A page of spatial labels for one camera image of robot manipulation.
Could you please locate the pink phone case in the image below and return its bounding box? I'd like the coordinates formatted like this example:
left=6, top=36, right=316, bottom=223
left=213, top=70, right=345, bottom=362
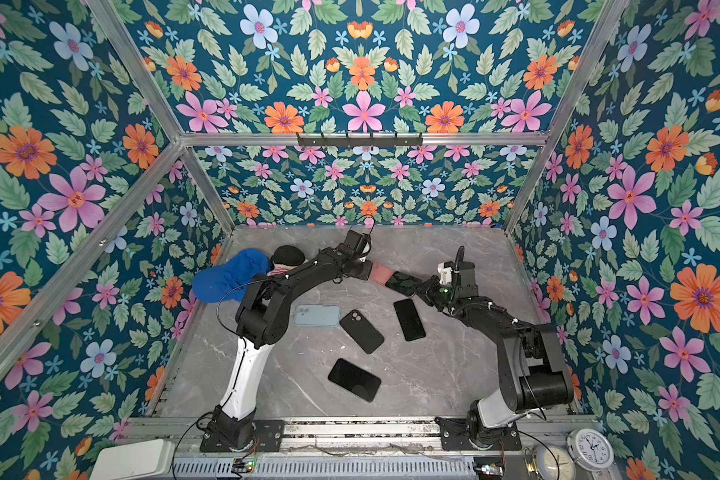
left=369, top=262, right=395, bottom=286

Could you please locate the black phone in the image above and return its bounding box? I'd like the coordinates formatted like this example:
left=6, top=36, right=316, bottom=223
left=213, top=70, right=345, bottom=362
left=393, top=299, right=426, bottom=342
left=384, top=271, right=424, bottom=297
left=328, top=358, right=381, bottom=403

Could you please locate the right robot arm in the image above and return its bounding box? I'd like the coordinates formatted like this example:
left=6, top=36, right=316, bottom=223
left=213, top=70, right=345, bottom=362
left=417, top=246, right=575, bottom=449

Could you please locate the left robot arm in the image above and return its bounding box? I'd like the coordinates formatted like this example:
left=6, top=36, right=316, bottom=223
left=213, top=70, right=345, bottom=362
left=194, top=230, right=373, bottom=453

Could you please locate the light blue phone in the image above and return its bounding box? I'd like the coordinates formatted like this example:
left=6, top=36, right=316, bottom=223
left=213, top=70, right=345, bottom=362
left=293, top=305, right=342, bottom=328

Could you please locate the black phone front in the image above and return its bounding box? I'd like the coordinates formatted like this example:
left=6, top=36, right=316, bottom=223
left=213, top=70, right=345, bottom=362
left=328, top=358, right=381, bottom=403

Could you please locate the doll with black hair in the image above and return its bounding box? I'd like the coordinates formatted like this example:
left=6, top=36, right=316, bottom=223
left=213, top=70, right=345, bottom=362
left=267, top=245, right=306, bottom=276

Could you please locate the brass alarm clock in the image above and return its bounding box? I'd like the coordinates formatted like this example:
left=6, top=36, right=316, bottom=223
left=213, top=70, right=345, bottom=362
left=529, top=445, right=577, bottom=480

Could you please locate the white clock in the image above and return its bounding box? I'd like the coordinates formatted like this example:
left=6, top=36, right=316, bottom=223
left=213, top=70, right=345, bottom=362
left=566, top=428, right=615, bottom=472

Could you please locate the white box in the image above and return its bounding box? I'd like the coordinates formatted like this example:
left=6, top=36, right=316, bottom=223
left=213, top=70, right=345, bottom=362
left=91, top=439, right=176, bottom=480

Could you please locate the black phone case with camera hole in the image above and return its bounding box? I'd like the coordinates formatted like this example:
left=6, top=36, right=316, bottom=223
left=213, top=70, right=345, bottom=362
left=339, top=309, right=385, bottom=354

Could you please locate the metal hook rail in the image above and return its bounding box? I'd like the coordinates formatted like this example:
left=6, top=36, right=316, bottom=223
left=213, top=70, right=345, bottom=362
left=296, top=133, right=424, bottom=148

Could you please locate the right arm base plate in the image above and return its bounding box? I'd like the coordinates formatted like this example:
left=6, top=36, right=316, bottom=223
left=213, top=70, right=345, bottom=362
left=434, top=417, right=522, bottom=452

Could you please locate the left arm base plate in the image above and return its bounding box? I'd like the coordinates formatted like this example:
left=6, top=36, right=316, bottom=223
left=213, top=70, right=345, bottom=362
left=199, top=420, right=285, bottom=453

